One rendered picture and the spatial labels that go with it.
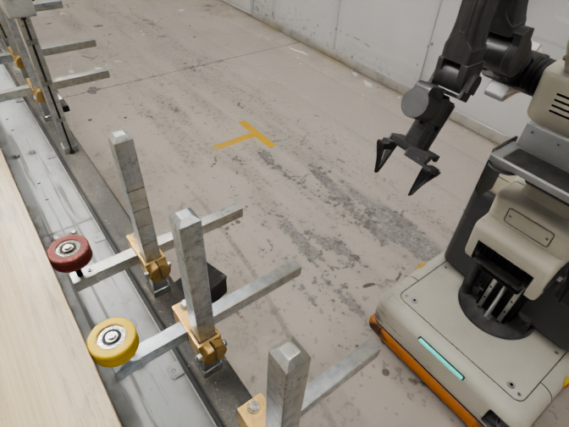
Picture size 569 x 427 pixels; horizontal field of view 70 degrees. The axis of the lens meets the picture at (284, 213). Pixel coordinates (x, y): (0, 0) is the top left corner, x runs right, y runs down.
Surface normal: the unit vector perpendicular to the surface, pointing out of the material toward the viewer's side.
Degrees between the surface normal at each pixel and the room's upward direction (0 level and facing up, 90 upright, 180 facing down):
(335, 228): 0
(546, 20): 90
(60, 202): 0
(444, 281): 0
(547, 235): 98
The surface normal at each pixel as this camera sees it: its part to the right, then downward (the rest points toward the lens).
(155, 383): 0.04, -0.73
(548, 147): -0.80, 0.38
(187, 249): 0.60, 0.56
